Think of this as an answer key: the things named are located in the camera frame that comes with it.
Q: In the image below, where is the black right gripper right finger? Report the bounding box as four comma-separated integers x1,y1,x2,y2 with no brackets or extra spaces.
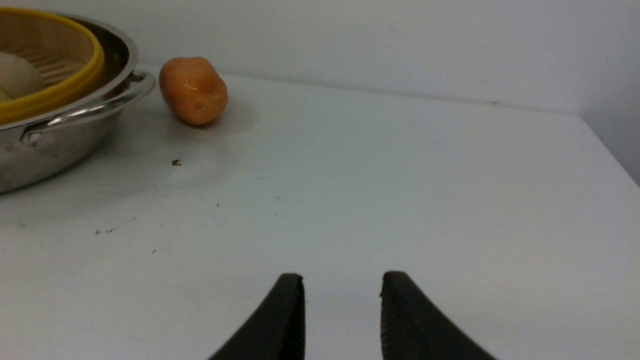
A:
380,271,494,360

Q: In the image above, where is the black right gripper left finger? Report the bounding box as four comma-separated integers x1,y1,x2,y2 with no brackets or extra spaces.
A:
210,273,306,360

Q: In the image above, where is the bamboo steamer basket yellow rim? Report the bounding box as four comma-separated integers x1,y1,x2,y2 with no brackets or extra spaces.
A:
0,7,105,126

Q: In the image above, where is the stainless steel pot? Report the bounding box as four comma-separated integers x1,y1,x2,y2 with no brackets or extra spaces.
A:
0,13,156,193

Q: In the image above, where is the brown toy potato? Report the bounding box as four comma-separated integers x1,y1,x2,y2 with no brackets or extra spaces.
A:
158,56,229,126

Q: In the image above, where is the white toy bun upper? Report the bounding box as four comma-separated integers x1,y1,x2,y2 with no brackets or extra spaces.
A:
0,52,46,100

